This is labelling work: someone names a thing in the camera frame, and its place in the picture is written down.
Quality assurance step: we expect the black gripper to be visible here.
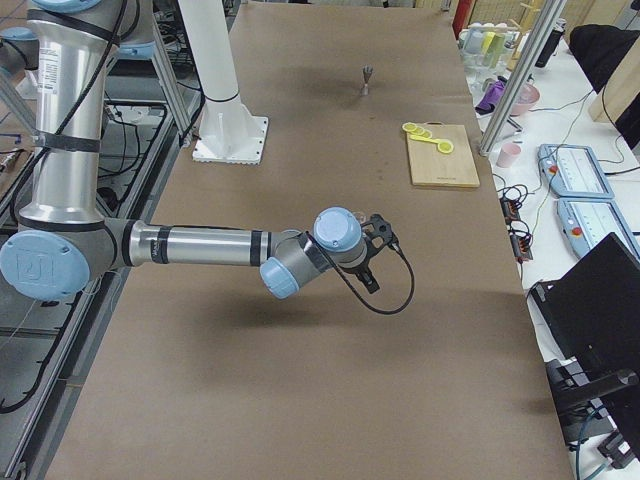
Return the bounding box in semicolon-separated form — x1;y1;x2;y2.
346;231;384;294

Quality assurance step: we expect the clear glass shaker cup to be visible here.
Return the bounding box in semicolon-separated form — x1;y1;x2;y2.
352;211;368;224

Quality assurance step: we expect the steel jigger measuring cup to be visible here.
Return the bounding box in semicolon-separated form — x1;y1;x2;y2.
360;65;374;96

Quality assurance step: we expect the pink cup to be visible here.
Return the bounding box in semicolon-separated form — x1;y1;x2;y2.
496;142;522;169

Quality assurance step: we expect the wooden cup rack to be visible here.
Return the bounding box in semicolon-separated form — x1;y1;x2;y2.
506;0;543;72

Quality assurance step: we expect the wooden cutting board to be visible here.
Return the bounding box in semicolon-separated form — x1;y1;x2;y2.
405;124;480;188

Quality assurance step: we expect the yellow plastic spoon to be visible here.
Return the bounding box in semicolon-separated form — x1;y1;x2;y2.
409;134;443;145

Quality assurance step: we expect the lemon slice on spoon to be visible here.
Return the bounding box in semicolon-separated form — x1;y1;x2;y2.
437;142;454;154

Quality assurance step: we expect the purple cloth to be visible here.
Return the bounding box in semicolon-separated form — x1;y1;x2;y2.
475;79;506;115

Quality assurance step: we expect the pink bowl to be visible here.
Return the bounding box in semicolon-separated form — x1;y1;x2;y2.
510;83;540;116

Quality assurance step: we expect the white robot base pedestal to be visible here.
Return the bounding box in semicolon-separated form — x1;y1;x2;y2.
179;0;269;165

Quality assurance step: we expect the aluminium frame post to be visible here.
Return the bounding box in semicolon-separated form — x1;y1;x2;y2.
478;0;566;157

